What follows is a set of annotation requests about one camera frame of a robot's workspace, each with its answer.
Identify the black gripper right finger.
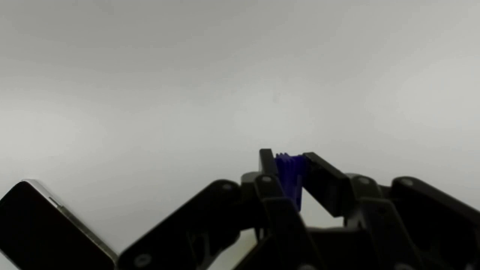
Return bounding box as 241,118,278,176
301,149,480,270

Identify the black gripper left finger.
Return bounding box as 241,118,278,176
116,146,322,270

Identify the white marker with blue cap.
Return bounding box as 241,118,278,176
272,151,308,212

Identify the black smartphone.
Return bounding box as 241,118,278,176
0,178,119,270

